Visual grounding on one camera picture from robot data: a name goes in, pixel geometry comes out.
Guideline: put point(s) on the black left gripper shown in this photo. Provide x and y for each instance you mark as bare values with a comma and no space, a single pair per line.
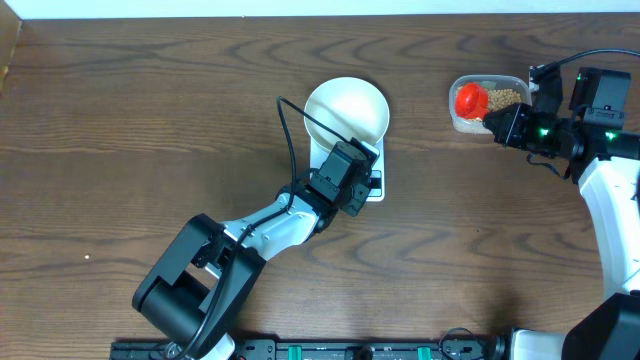
357,192

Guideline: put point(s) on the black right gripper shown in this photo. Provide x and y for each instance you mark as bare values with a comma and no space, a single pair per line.
509,135

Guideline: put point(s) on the red measuring scoop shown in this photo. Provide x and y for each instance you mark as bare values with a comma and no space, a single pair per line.
472,102

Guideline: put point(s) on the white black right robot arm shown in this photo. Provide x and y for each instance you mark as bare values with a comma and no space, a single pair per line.
603,161

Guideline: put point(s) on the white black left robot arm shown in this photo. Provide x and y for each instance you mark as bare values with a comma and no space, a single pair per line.
198,286

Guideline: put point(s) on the white digital kitchen scale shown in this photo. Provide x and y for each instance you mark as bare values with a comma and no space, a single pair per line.
377,193

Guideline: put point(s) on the white round bowl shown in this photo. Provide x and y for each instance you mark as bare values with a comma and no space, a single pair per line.
351,107

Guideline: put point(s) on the yellow soybeans in container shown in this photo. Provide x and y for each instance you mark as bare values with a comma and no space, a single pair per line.
499,99

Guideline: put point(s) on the clear plastic bean container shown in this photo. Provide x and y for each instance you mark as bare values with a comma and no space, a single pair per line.
490,82

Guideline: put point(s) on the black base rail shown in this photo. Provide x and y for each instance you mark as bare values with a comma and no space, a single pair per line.
456,347

